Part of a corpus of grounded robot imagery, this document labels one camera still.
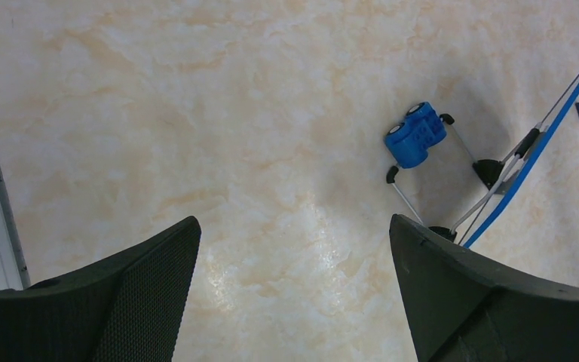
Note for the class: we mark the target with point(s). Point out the blue framed whiteboard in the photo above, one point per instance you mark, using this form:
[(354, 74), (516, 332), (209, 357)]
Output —
[(502, 178)]

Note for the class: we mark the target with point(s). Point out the blue toy block behind whiteboard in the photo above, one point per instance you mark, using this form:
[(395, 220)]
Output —
[(420, 129)]

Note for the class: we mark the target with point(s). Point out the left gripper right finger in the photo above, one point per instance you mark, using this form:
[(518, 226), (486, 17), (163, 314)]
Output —
[(463, 306)]

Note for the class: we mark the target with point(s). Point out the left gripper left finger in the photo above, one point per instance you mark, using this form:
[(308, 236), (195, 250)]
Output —
[(125, 307)]

